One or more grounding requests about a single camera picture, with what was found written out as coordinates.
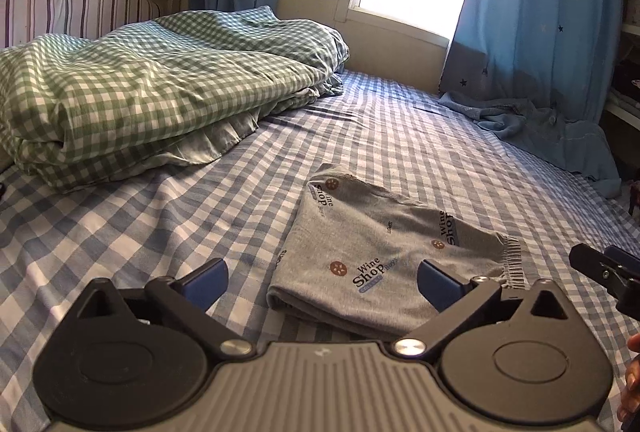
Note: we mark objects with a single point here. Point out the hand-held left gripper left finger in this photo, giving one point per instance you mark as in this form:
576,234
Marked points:
205,284

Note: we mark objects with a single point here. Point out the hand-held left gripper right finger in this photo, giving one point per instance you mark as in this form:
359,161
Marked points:
439,287

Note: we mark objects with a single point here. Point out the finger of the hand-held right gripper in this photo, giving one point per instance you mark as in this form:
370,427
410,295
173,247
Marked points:
590,262
627,279

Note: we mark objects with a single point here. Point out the grey printed pants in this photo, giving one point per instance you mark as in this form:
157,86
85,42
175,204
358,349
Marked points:
370,237

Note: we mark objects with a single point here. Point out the person's right hand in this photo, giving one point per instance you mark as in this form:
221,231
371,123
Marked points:
632,377

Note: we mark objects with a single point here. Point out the blue checkered bed sheet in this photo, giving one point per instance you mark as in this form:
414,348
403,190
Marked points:
150,222

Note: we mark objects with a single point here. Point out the white wooden shelf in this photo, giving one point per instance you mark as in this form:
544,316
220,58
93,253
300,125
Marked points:
625,76

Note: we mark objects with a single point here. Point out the green checkered duvet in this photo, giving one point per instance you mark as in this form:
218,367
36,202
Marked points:
150,76

